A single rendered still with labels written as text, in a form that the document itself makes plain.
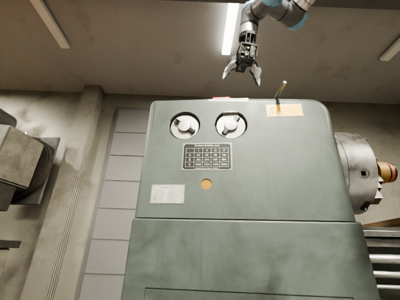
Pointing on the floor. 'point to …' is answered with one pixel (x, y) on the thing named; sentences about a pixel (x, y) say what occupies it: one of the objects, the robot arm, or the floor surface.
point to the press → (22, 171)
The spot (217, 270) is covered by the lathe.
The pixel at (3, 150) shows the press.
